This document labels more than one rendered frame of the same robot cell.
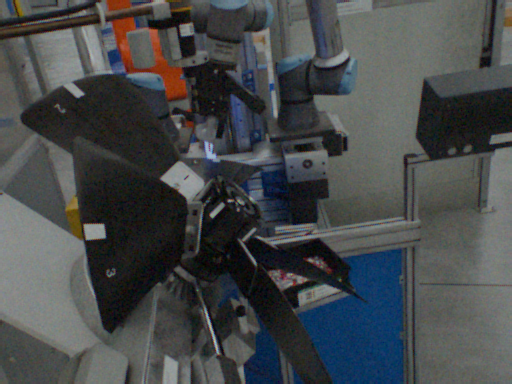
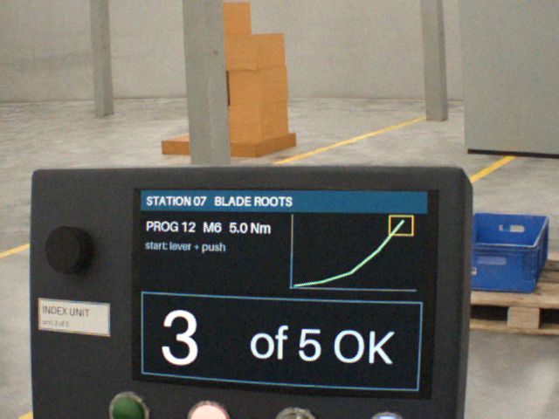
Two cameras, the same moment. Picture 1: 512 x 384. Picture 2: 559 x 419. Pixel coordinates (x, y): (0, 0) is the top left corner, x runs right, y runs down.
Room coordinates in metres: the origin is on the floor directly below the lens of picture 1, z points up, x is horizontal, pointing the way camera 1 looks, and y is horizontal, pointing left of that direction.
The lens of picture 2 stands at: (1.76, -0.39, 1.33)
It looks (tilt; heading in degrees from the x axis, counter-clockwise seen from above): 12 degrees down; 200
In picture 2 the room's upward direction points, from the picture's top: 3 degrees counter-clockwise
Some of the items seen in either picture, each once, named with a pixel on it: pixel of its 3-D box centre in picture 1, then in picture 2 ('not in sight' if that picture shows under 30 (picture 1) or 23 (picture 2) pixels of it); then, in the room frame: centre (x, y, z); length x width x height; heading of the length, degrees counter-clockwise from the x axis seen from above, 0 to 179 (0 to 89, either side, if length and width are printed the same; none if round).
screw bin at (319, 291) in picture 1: (297, 275); not in sight; (1.10, -0.06, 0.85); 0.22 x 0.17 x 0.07; 110
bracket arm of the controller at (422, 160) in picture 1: (448, 155); not in sight; (1.29, -0.50, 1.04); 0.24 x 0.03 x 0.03; 94
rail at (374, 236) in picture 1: (263, 254); not in sight; (1.26, 0.03, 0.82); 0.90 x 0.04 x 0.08; 94
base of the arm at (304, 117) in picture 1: (297, 109); not in sight; (1.73, -0.15, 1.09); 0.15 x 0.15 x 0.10
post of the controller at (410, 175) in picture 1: (410, 188); not in sight; (1.29, -0.40, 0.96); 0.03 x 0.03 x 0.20; 4
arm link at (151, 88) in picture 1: (146, 93); not in sight; (1.73, 0.36, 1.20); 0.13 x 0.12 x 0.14; 107
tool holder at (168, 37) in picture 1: (178, 33); not in sight; (0.88, 0.11, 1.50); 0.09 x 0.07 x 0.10; 129
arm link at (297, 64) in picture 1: (296, 75); not in sight; (1.73, -0.15, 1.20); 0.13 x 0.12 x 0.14; 61
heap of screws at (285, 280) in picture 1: (299, 279); not in sight; (1.10, -0.06, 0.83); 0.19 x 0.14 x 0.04; 110
